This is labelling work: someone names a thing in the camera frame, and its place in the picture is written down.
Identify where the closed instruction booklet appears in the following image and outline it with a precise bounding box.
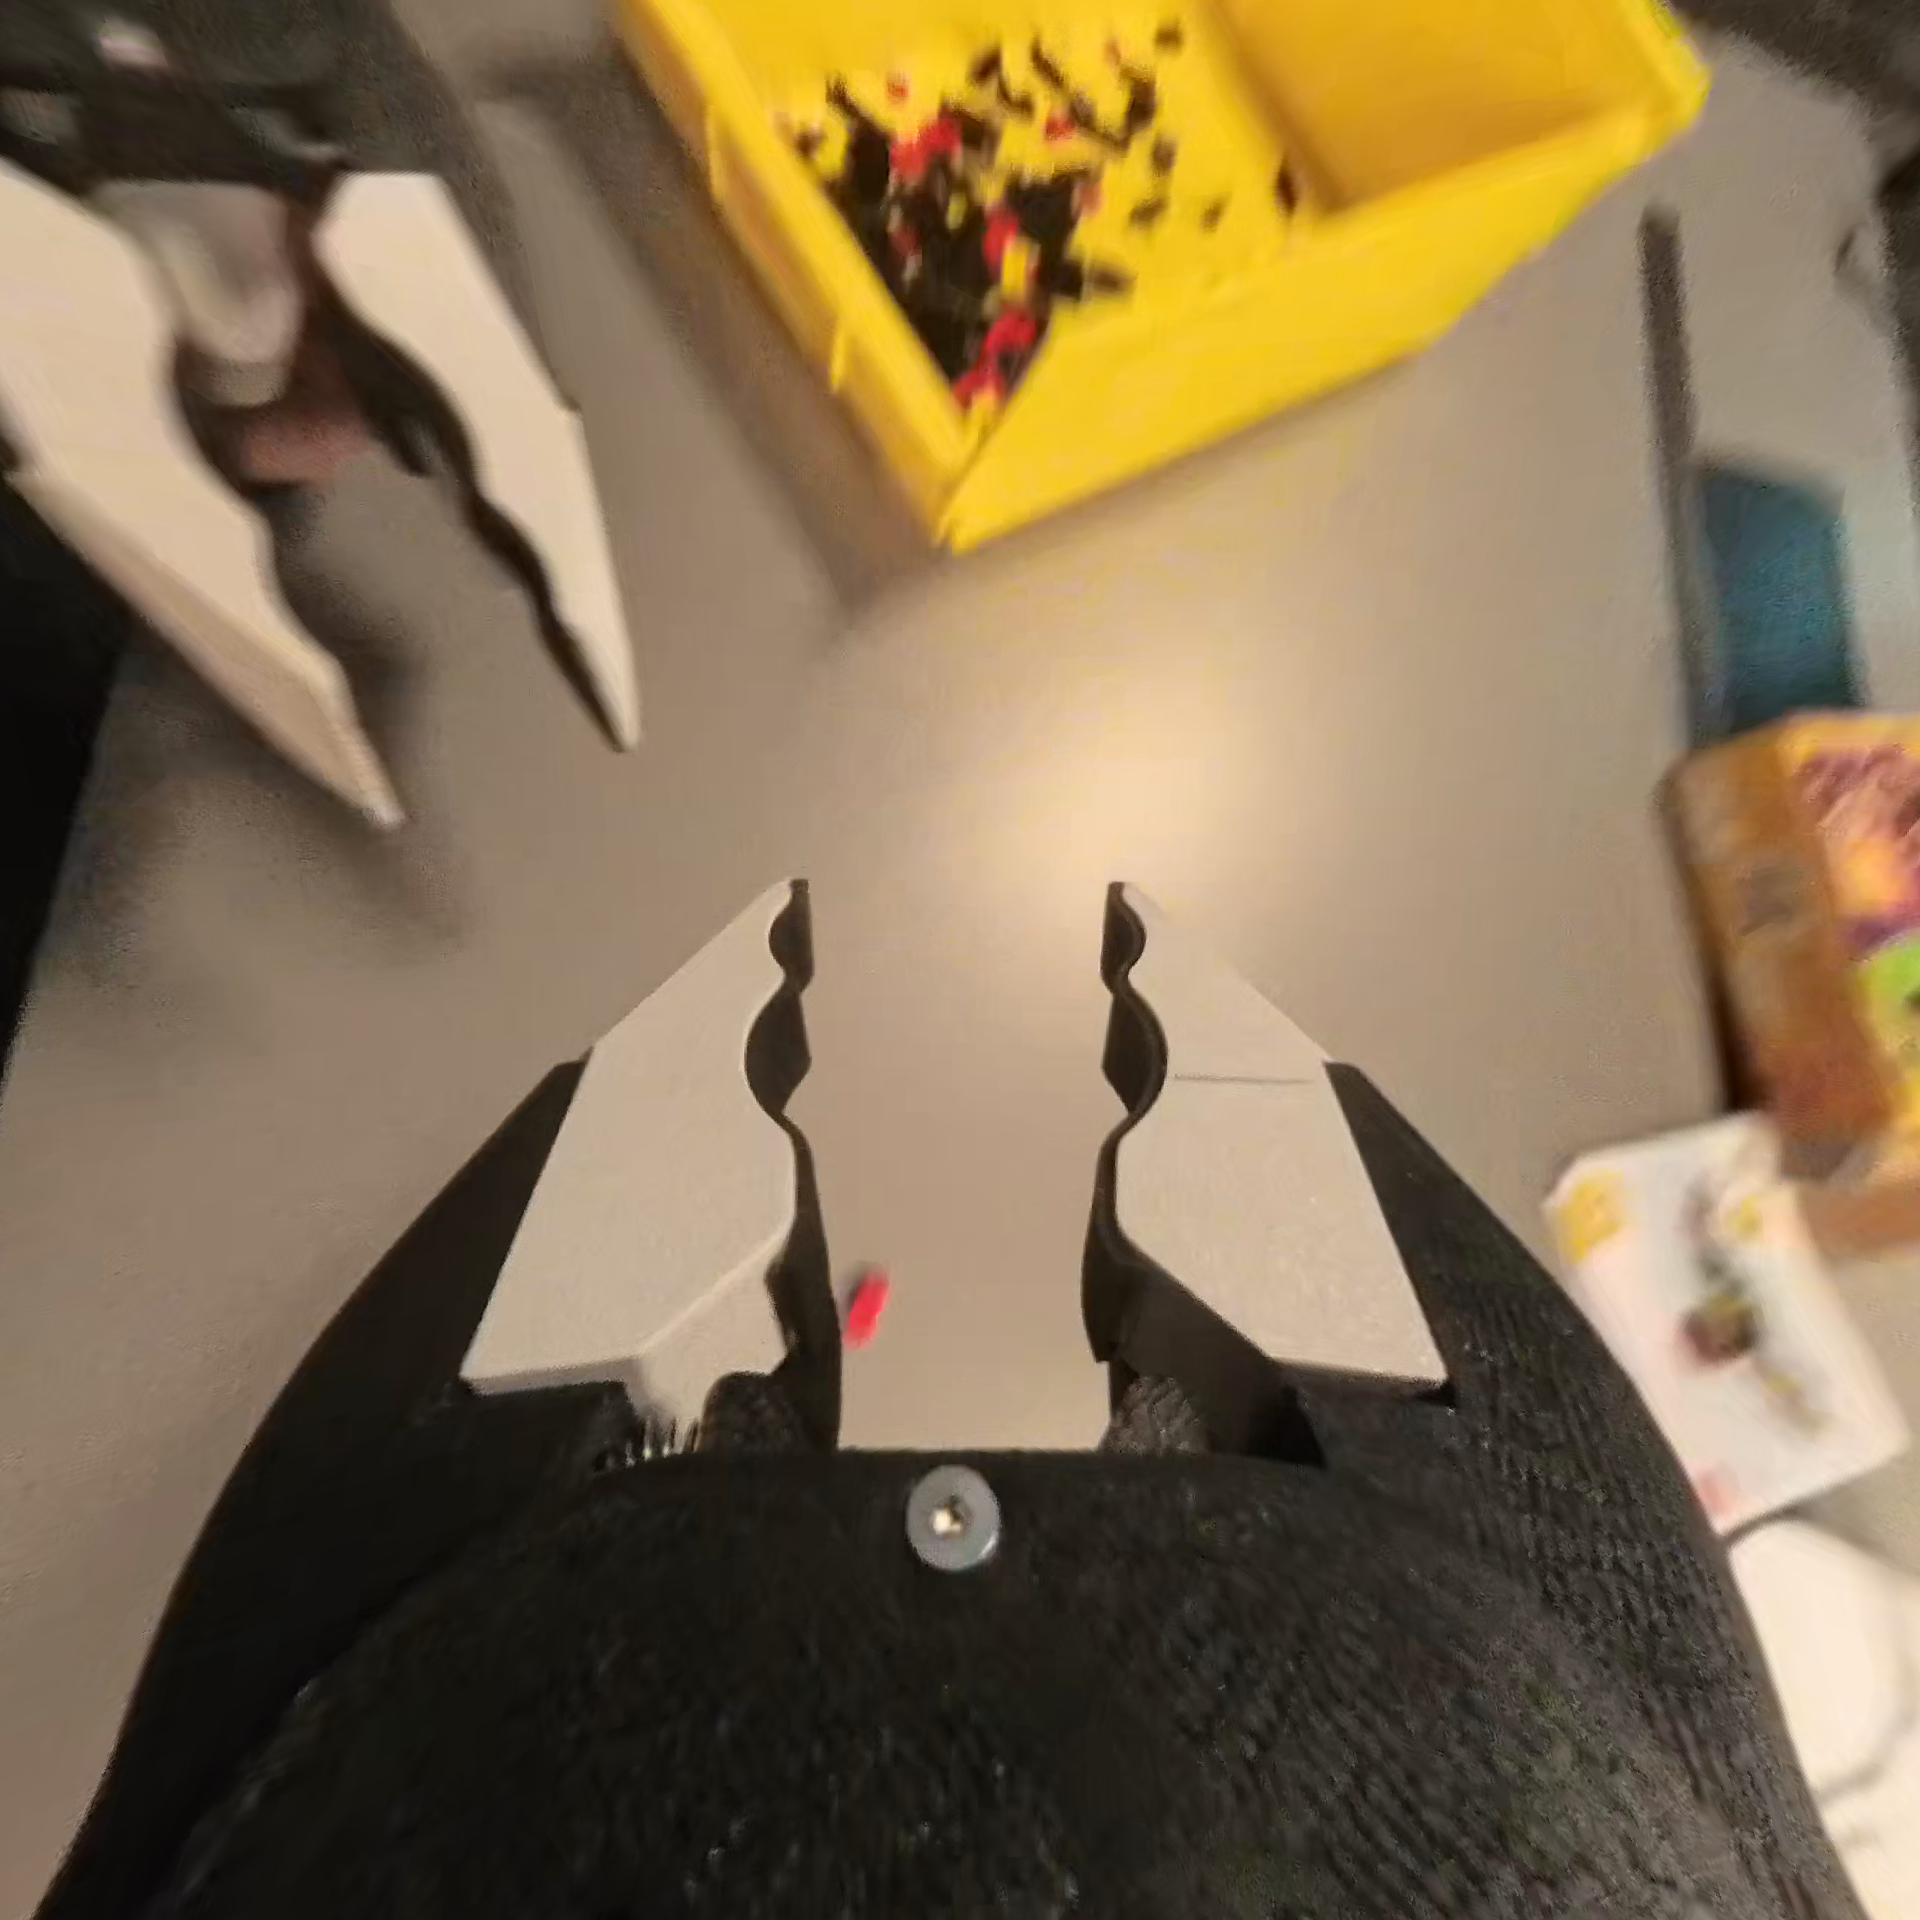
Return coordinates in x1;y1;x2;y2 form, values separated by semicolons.
1542;1113;1909;1535

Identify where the colourful toy set box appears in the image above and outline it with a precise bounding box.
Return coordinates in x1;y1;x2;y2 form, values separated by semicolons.
1658;712;1920;1255

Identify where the pile of toy bricks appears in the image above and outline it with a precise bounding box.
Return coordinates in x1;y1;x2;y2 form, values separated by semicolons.
780;21;1308;410

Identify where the yellow plastic bin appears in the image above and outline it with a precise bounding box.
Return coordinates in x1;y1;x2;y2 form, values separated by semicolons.
616;0;1713;555

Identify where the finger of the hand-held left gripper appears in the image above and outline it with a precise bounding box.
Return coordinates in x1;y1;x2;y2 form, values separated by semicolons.
0;158;407;828
311;169;646;752

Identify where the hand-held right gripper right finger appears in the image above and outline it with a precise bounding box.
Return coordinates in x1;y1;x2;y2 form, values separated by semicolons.
1080;884;1454;1454

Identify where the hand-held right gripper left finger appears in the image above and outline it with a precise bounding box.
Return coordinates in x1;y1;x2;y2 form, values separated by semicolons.
464;878;843;1450

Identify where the person's left hand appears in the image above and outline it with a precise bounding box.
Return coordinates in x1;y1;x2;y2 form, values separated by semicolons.
225;373;398;486

